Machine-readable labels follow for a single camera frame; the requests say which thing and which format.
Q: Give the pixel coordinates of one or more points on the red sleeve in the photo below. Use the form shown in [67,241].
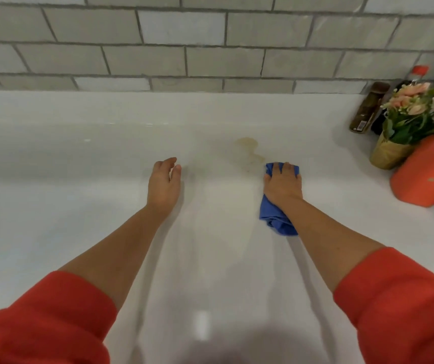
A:
[402,299]
[42,322]

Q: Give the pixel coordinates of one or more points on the person's right forearm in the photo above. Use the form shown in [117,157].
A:
[327,242]

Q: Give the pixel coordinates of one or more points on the large red plastic bottle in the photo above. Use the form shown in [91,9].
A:
[429,174]

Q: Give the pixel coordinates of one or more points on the person's left hand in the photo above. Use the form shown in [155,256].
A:
[163,189]

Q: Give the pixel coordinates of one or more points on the white countertop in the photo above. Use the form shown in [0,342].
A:
[69,166]

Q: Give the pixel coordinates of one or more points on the blue cloth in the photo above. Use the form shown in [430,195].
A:
[273,219]

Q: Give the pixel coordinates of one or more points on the person's right hand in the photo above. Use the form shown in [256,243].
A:
[283,187]

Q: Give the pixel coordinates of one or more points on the artificial flowers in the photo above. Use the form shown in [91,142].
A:
[406,128]

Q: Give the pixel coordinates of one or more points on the brown spice jar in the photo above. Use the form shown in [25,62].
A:
[368,107]

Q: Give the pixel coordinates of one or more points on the person's left forearm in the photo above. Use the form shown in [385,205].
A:
[118,253]

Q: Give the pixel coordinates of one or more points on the cola bottle with red cap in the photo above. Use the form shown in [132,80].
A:
[402,90]

